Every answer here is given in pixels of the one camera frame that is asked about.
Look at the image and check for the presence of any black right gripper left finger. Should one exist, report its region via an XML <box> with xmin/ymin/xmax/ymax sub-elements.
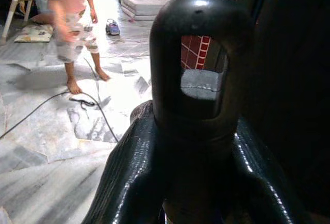
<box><xmin>81</xmin><ymin>99</ymin><xmax>166</xmax><ymax>224</ymax></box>

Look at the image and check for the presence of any person sitting on floor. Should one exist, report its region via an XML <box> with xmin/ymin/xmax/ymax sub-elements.
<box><xmin>30</xmin><ymin>0</ymin><xmax>55</xmax><ymax>25</ymax></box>

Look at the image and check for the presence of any white folded mattress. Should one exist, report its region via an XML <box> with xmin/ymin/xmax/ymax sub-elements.
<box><xmin>120</xmin><ymin>0</ymin><xmax>174</xmax><ymax>21</ymax></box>

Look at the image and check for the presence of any patterned floor cushion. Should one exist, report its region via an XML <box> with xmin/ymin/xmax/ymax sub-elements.
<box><xmin>14</xmin><ymin>24</ymin><xmax>54</xmax><ymax>43</ymax></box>

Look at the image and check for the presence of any black cable on floor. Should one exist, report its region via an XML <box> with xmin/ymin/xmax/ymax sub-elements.
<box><xmin>0</xmin><ymin>58</ymin><xmax>120</xmax><ymax>143</ymax></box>

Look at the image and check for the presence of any red tiled pillar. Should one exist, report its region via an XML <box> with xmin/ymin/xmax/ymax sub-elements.
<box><xmin>179</xmin><ymin>0</ymin><xmax>226</xmax><ymax>70</ymax></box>

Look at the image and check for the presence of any purple toy car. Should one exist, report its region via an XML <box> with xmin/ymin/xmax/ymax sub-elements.
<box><xmin>105</xmin><ymin>19</ymin><xmax>121</xmax><ymax>36</ymax></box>

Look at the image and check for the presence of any black broom handle with loop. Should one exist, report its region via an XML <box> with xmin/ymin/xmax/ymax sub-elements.
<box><xmin>149</xmin><ymin>0</ymin><xmax>255</xmax><ymax>224</ymax></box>

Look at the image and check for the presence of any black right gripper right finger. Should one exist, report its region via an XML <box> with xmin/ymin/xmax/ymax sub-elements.
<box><xmin>226</xmin><ymin>119</ymin><xmax>294</xmax><ymax>224</ymax></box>

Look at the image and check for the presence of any child in pink shirt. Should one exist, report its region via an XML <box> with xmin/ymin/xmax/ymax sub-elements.
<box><xmin>40</xmin><ymin>0</ymin><xmax>111</xmax><ymax>95</ymax></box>

